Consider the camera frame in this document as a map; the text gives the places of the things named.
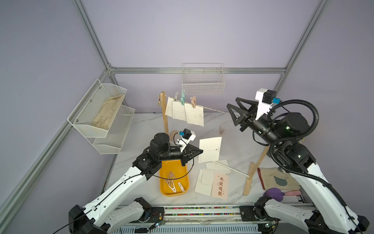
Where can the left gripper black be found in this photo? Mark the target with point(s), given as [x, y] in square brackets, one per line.
[188, 156]

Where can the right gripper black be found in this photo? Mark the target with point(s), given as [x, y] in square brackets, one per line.
[244, 114]

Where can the white clothespin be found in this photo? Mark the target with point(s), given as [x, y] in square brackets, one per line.
[173, 190]
[181, 187]

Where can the pink chinese text postcard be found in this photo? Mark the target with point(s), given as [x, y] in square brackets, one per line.
[220, 187]

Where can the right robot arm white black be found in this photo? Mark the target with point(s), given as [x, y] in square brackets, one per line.
[282, 128]

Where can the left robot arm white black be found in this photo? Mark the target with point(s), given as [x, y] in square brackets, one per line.
[117, 187]

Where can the yellow plastic tray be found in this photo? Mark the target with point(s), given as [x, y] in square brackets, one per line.
[174, 180]

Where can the green clothespin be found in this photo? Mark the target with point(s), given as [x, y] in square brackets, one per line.
[183, 98]

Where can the folded towels stack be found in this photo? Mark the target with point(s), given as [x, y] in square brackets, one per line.
[278, 184]

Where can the beige cloth in shelf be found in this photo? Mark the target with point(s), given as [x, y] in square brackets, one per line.
[107, 112]

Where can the white mesh two-tier shelf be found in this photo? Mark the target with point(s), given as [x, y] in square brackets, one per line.
[106, 142]

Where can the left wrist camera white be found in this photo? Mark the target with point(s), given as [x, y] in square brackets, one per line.
[186, 136]

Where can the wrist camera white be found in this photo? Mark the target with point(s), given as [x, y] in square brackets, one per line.
[186, 136]
[266, 100]

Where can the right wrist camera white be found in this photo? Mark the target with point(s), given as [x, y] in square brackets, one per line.
[266, 100]

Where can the wooden drying rack frame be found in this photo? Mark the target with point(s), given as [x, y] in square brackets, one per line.
[253, 166]

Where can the white wire wall basket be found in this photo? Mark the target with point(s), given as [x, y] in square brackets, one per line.
[203, 78]

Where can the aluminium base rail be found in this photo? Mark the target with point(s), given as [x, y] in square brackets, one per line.
[201, 215]

